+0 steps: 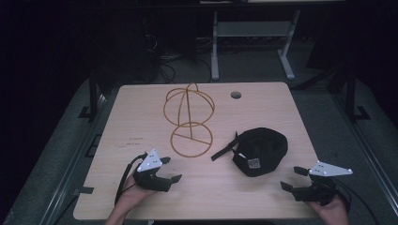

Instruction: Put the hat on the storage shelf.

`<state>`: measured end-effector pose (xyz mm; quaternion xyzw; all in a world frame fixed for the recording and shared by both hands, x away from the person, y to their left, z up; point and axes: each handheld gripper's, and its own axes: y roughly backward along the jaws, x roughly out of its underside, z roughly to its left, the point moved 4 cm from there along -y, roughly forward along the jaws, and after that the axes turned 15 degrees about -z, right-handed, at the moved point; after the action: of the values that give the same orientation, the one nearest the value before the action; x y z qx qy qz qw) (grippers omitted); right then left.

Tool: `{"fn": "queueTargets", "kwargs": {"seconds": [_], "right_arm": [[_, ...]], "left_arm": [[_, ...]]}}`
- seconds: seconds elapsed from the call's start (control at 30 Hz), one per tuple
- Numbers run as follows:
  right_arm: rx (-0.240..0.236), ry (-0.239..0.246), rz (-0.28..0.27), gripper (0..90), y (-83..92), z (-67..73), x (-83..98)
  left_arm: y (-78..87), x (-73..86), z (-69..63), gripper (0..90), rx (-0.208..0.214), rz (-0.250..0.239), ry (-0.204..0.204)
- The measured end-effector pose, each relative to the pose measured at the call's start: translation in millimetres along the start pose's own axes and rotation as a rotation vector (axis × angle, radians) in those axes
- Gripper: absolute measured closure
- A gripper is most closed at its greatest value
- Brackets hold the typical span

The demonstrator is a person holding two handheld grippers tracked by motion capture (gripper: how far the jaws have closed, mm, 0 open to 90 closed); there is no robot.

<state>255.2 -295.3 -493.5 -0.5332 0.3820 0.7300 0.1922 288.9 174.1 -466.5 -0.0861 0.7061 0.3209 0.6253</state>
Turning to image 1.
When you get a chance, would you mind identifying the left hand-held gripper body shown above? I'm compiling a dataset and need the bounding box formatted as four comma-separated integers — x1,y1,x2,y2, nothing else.
132,148,173,193

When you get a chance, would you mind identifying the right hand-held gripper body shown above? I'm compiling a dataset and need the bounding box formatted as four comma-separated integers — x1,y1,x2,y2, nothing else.
291,159,354,207

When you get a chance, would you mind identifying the person's left hand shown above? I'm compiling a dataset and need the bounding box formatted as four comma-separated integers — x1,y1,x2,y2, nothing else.
116,178,158,215

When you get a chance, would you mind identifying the person's right hand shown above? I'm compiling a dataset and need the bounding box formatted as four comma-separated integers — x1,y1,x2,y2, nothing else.
307,194,350,225

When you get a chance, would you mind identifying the black baseball cap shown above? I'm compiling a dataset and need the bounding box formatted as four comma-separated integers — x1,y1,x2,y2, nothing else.
210,127,289,178

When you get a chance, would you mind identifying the grey tape strip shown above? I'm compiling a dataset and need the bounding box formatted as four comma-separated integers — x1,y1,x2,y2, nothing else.
72,186,95,196

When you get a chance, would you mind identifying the black metal stand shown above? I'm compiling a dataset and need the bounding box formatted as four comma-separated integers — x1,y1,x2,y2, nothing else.
78,72,106,122
343,67,372,122

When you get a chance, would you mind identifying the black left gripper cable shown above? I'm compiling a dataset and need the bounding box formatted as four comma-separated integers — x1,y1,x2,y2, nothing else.
114,152,148,206

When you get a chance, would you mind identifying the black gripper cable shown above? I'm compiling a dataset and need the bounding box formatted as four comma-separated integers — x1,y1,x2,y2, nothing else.
114,152,148,206
333,179,381,225

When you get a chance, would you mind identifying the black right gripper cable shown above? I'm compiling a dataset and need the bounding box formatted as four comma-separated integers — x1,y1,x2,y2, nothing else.
333,179,381,225

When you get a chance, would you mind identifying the grey metal floor rail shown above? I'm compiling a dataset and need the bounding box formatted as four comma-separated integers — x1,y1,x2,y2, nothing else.
331,92,398,218
38,93,109,225

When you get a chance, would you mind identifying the gold wire hat stand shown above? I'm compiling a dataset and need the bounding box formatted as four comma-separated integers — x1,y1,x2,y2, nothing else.
162,82,217,158

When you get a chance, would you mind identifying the bundle of floor cables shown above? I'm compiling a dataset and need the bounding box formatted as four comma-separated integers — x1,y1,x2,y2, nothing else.
153,51,214,84

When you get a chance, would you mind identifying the grey metal table frame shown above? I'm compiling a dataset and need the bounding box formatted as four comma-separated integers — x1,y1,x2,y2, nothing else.
210,9,302,82

